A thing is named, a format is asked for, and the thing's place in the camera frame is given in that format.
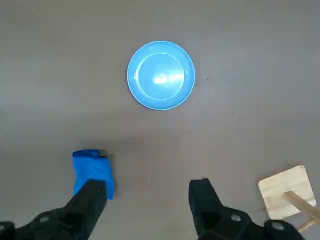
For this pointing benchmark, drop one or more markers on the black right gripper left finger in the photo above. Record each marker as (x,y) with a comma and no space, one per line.
(82,207)

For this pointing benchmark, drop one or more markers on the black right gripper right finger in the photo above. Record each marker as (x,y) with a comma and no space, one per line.
(207,207)

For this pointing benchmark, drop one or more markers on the blue cloth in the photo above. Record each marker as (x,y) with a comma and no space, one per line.
(92,167)

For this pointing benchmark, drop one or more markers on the light blue plastic plate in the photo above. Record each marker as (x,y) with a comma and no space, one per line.
(161,75)

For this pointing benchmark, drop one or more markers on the wooden cup rack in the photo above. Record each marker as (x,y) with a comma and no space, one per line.
(282,190)

